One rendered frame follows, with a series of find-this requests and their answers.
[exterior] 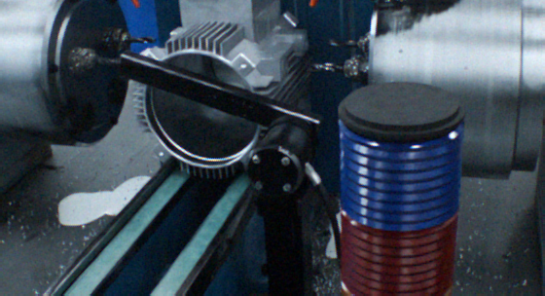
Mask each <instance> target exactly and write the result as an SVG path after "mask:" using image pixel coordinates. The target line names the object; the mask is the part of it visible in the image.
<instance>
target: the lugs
mask: <svg viewBox="0 0 545 296"><path fill-rule="evenodd" d="M299 23H300V22H299V20H298V19H296V18H294V17H293V16H292V15H291V14H290V13H289V12H288V11H286V12H285V13H284V14H283V15H282V16H281V17H280V18H279V26H280V28H281V29H295V28H296V27H297V25H298V24H299ZM145 55H146V56H150V57H153V58H156V59H159V60H161V59H162V58H163V57H165V54H164V53H163V52H162V51H161V50H160V49H159V48H158V47H155V48H153V49H152V50H150V51H148V52H147V53H146V54H145ZM260 63H261V60H260V59H259V58H257V57H256V56H254V55H253V54H252V53H251V52H250V50H249V49H247V48H245V49H243V50H242V52H241V53H240V54H239V55H238V56H237V57H236V58H235V59H234V60H233V62H232V65H233V66H234V67H235V69H236V70H237V71H238V72H239V73H240V74H241V75H242V76H244V77H247V76H248V75H249V74H250V73H251V72H252V71H253V70H254V69H255V68H256V66H257V65H259V64H260ZM251 150H252V149H251ZM251 150H250V152H249V153H248V154H247V155H246V156H245V157H244V158H241V159H240V161H241V162H242V164H244V165H245V166H246V160H247V158H248V156H249V154H250V153H251ZM151 151H152V153H153V154H154V155H155V156H156V157H157V158H159V159H160V160H161V161H163V162H164V163H165V162H166V161H167V160H168V159H169V158H170V157H171V156H172V155H170V154H169V153H168V152H167V150H166V149H165V148H164V147H163V146H162V145H161V143H160V142H158V143H157V144H156V145H155V146H154V147H153V148H152V149H151Z"/></svg>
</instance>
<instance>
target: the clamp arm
mask: <svg viewBox="0 0 545 296"><path fill-rule="evenodd" d="M118 75H119V76H120V77H123V78H126V79H129V80H131V81H133V82H137V83H140V84H143V85H146V86H149V87H151V88H154V89H158V90H161V91H164V92H167V93H171V95H175V96H178V97H181V98H184V99H187V100H190V101H193V102H195V103H198V104H201V105H205V106H208V107H210V108H213V109H216V111H220V112H223V113H226V114H228V115H232V116H235V117H238V118H241V119H244V120H247V121H249V122H252V123H255V125H259V126H262V127H265V128H268V127H269V126H271V125H272V122H273V121H275V120H276V119H278V118H280V117H283V116H296V117H301V118H303V119H305V120H307V121H308V122H309V124H311V125H312V127H313V128H314V129H315V130H316V131H317V133H318V134H319V132H320V129H321V125H322V121H323V116H321V115H318V114H314V113H311V112H309V111H306V110H303V108H299V107H296V106H293V105H290V104H287V103H283V102H281V101H278V100H275V99H272V98H268V97H266V96H265V95H262V94H259V93H255V92H251V91H248V90H245V89H242V88H239V87H236V86H233V85H229V84H226V82H223V81H220V80H217V79H213V78H210V77H207V76H204V75H202V74H199V73H196V72H193V71H190V70H186V69H183V68H180V67H177V66H174V65H171V64H167V63H164V62H163V61H162V60H159V59H156V58H153V57H150V56H146V55H142V54H139V53H136V52H133V51H130V50H127V51H124V53H123V54H121V55H120V62H119V70H118Z"/></svg>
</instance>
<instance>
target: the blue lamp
mask: <svg viewBox="0 0 545 296"><path fill-rule="evenodd" d="M339 126H340V130H339V135H340V147H341V149H340V157H341V159H340V165H341V172H340V175H341V187H342V188H341V192H340V195H341V196H340V204H341V207H342V209H343V211H344V212H345V214H348V215H349V216H350V217H351V218H353V219H354V220H356V221H358V222H360V223H362V224H365V225H367V226H370V227H373V228H376V229H380V230H385V231H391V232H405V231H415V230H422V229H426V228H431V227H434V226H437V225H438V224H440V223H442V222H444V221H446V220H448V219H450V218H451V217H452V216H453V215H454V214H455V213H456V212H457V210H458V208H459V196H460V189H459V188H460V177H461V169H462V158H463V151H462V149H463V146H464V143H463V137H464V130H463V129H464V126H465V121H463V122H462V123H461V124H460V125H459V126H458V127H456V128H454V129H453V130H452V131H450V132H448V133H446V134H444V135H441V136H438V137H434V138H431V140H425V141H420V142H387V141H380V140H375V139H371V137H368V136H365V135H362V134H360V133H358V132H354V131H353V130H351V129H350V128H349V127H347V126H346V125H344V122H343V121H342V120H341V119H339Z"/></svg>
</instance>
